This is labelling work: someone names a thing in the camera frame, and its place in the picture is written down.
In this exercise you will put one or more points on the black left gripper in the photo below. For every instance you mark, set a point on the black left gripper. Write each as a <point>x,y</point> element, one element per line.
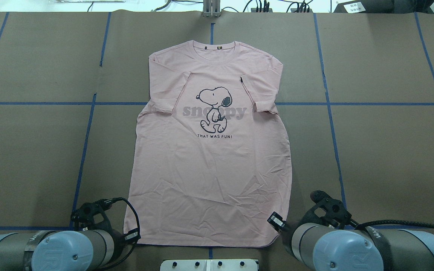
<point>118,236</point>

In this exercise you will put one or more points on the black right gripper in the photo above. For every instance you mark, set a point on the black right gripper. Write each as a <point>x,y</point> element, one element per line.
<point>289,228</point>

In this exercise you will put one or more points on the pink Snoopy t-shirt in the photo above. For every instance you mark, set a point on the pink Snoopy t-shirt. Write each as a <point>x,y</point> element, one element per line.
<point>212,157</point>

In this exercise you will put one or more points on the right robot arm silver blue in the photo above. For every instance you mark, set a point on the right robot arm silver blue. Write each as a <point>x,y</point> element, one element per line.
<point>323,248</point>

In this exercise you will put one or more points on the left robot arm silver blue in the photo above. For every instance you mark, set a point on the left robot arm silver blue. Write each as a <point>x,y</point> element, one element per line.
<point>68,250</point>

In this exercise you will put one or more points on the grey hub with orange plugs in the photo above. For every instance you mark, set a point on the grey hub with orange plugs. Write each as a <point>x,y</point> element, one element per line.
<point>261,6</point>

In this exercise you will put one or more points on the black monitor stand box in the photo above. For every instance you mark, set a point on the black monitor stand box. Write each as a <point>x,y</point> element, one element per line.
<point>364,6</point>

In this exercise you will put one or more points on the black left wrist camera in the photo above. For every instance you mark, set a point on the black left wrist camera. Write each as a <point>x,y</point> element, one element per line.
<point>92,216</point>

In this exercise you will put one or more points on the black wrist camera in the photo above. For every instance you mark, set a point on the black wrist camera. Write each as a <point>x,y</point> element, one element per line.
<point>92,216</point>
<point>328,211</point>

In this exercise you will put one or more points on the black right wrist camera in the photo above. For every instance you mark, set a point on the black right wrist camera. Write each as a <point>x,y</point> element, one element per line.
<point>328,211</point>

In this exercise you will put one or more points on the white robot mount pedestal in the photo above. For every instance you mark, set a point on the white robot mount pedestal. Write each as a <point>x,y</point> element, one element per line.
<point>210,265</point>

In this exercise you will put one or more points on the aluminium frame post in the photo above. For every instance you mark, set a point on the aluminium frame post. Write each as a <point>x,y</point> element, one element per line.
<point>211,8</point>

